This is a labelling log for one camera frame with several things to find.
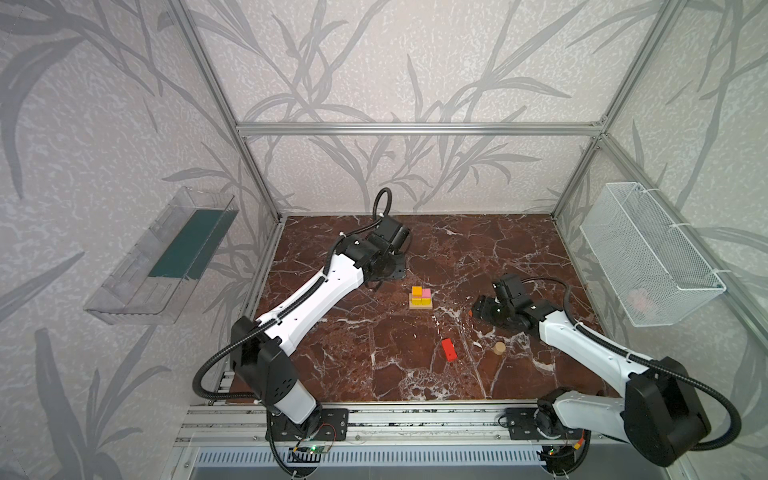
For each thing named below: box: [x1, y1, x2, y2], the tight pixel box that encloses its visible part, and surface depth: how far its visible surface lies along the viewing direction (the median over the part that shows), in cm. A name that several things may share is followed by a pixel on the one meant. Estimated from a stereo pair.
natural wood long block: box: [409, 302, 433, 309], surface depth 96 cm
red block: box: [441, 338, 457, 362], surface depth 88 cm
